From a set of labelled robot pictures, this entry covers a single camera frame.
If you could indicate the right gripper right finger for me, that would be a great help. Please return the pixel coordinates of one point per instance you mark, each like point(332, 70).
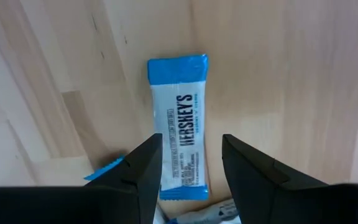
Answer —
point(291, 205)

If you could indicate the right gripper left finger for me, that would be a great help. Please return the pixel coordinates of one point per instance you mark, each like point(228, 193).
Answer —
point(73, 205)

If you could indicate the white blue Hershey's bar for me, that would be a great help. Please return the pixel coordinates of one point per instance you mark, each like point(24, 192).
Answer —
point(179, 93)
point(207, 214)
point(107, 168)

